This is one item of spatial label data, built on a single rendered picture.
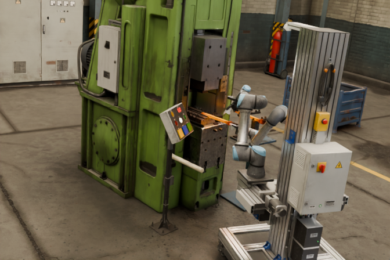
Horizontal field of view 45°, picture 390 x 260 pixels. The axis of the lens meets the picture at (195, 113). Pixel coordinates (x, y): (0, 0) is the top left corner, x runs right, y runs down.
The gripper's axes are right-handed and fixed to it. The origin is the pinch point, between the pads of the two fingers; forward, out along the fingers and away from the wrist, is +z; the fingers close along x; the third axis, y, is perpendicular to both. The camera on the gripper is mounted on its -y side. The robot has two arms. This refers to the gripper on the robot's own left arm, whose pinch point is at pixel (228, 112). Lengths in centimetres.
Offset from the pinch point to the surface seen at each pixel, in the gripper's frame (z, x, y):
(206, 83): -10.2, -10.0, -31.4
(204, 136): 31.4, -11.8, -1.2
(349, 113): 107, 405, -23
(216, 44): -43, -1, -50
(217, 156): 54, 10, 12
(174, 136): 7, -69, 7
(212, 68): -22.5, -4.0, -38.3
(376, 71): 171, 815, -152
